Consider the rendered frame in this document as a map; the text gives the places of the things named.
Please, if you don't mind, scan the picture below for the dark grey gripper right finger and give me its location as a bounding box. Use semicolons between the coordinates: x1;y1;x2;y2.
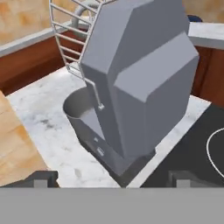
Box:
165;170;224;188

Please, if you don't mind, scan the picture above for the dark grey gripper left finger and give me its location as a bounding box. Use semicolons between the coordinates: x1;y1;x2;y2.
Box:
3;170;60;188

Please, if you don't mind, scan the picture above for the grey stand mixer base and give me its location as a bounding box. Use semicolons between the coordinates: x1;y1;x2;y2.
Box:
79;108;157;188

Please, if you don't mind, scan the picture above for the grey metal mixer bowl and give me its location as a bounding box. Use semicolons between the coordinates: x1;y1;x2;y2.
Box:
62;87;103;138

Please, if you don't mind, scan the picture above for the grey stand mixer head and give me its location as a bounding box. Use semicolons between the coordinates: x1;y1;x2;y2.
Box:
80;0;200;160

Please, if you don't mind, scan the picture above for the black hob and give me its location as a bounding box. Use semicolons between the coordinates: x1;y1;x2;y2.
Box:
141;102;224;188

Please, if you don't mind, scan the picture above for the light wooden board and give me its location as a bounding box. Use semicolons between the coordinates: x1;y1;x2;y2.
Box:
0;89;51;187

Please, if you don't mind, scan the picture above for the brown wooden cupboard run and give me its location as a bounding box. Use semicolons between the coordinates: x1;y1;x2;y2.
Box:
0;29;88;96
190;45;224;109

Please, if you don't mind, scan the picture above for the dark blue round object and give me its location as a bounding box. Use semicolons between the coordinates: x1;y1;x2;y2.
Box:
186;14;204;24

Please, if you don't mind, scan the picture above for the grey curved tap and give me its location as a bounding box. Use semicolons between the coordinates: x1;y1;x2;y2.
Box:
71;1;100;31

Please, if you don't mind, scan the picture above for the pale wire dish rack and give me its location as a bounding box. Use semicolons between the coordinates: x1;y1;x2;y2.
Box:
48;0;109;81

